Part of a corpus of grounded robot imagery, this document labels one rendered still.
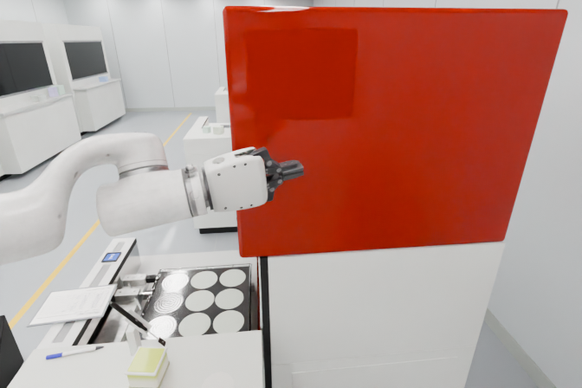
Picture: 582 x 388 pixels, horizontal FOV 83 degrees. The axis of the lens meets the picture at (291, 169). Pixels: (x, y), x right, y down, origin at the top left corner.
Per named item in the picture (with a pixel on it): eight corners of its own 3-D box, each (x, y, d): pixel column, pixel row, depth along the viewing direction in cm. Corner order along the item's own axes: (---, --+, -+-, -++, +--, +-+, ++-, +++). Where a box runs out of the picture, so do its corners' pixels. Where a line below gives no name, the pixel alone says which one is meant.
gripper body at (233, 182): (192, 154, 57) (255, 141, 60) (203, 203, 62) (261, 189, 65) (196, 174, 50) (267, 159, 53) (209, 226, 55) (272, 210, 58)
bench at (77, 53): (128, 116, 806) (112, 27, 732) (96, 136, 639) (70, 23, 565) (82, 117, 795) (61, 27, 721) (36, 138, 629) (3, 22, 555)
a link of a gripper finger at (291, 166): (261, 155, 59) (297, 147, 61) (263, 171, 60) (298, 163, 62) (267, 163, 56) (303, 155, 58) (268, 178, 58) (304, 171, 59)
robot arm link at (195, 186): (180, 158, 57) (197, 154, 58) (190, 200, 61) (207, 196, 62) (183, 181, 50) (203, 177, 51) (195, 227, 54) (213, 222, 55)
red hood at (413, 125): (393, 151, 169) (409, 23, 147) (506, 242, 93) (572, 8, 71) (245, 157, 161) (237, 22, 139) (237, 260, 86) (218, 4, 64)
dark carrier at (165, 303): (249, 267, 134) (249, 265, 134) (248, 338, 102) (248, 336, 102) (162, 273, 131) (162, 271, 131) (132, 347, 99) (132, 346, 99)
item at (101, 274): (141, 263, 148) (136, 236, 143) (81, 382, 97) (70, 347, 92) (119, 264, 147) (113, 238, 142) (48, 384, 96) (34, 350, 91)
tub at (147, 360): (171, 365, 86) (167, 346, 84) (159, 394, 79) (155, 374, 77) (143, 364, 86) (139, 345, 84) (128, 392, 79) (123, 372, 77)
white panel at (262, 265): (263, 226, 177) (261, 156, 162) (271, 365, 102) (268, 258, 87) (258, 226, 177) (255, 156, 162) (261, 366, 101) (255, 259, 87)
